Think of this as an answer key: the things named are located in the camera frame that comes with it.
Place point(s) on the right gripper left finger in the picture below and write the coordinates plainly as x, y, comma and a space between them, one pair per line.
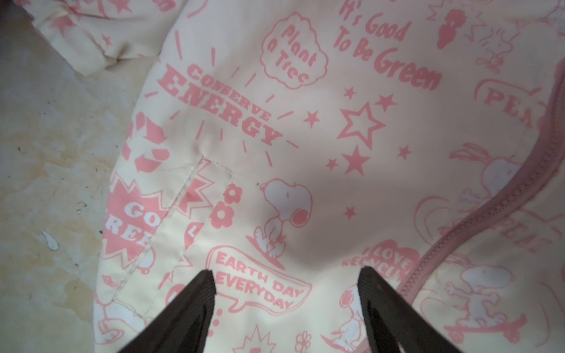
184, 324

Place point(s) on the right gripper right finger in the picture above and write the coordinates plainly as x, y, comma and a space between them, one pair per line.
392, 325

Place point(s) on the cream pink printed jacket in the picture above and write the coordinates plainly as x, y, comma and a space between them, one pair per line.
287, 146

